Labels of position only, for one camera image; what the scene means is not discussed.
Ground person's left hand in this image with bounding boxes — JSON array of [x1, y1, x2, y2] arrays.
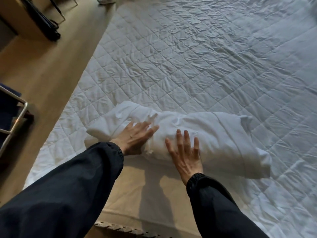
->
[[110, 120, 160, 156]]

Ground person's right hand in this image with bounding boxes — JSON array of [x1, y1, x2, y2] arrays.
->
[[165, 129, 204, 187]]

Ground white duvet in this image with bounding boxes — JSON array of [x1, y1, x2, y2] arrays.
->
[[145, 111, 272, 180]]

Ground chrome metal cart frame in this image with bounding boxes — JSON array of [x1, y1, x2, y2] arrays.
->
[[0, 84, 34, 156]]

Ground navy blue fabric laundry bag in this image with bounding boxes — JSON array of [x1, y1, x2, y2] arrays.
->
[[0, 83, 23, 146]]

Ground person's right forearm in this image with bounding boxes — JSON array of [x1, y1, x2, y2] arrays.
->
[[186, 173, 269, 238]]

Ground person's left forearm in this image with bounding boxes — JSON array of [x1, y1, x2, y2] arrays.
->
[[0, 142, 124, 238]]

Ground quilted white mattress pad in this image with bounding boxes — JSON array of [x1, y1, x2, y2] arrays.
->
[[23, 0, 317, 238]]

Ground dark grey backpack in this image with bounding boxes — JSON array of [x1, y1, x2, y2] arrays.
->
[[21, 0, 61, 42]]

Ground black metal chair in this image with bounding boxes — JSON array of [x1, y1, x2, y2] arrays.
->
[[47, 0, 79, 21]]

